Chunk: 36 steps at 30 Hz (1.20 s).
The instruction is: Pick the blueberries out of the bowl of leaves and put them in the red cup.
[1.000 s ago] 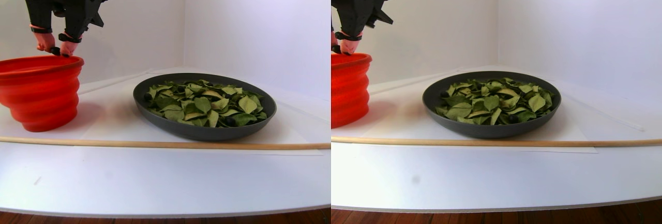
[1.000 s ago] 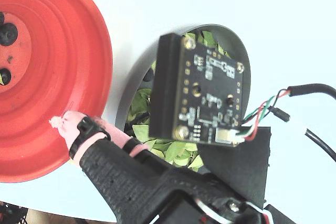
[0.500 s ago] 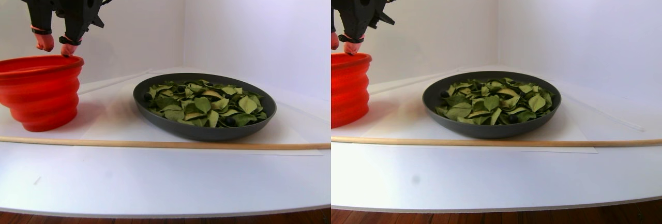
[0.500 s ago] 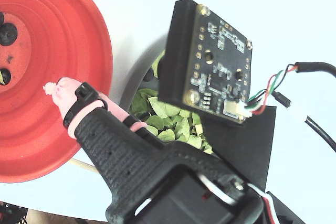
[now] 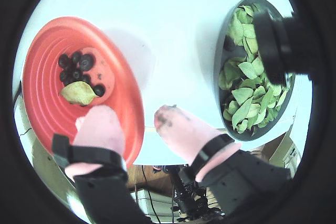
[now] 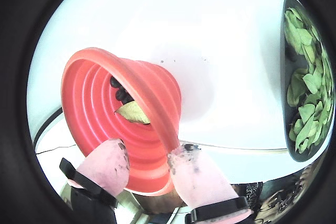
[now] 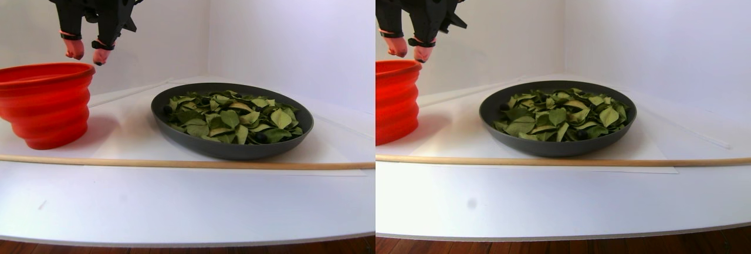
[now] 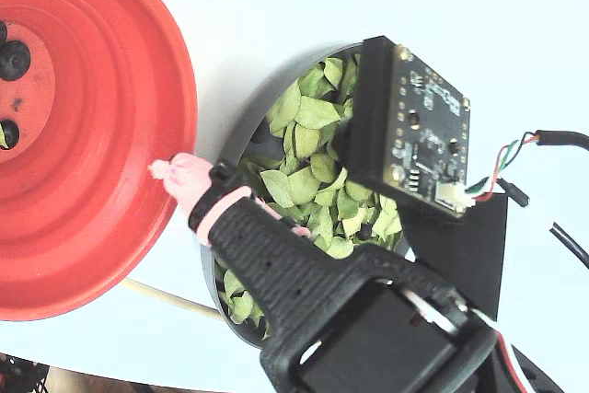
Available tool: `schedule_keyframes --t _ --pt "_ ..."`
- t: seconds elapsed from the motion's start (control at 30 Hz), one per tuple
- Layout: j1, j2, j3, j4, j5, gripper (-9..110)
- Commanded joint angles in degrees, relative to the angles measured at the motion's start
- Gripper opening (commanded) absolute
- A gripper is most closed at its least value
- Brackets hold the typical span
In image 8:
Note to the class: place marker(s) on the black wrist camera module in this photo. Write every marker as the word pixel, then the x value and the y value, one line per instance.
pixel 428 135

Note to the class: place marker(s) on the large long green leaf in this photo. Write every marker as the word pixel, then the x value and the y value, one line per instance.
pixel 2 137

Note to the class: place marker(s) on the black mesh object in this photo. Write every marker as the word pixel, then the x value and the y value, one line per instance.
pixel 18 374

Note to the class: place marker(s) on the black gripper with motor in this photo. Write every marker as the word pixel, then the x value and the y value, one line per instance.
pixel 294 273

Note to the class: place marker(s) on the green leaves pile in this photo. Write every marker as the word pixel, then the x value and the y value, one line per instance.
pixel 303 117

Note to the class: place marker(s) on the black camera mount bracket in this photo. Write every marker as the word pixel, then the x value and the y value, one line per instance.
pixel 460 264

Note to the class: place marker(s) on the dark grey round bowl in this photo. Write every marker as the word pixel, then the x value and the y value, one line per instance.
pixel 208 282

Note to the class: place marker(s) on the red ribbed plastic cup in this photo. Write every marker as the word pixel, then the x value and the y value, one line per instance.
pixel 115 135

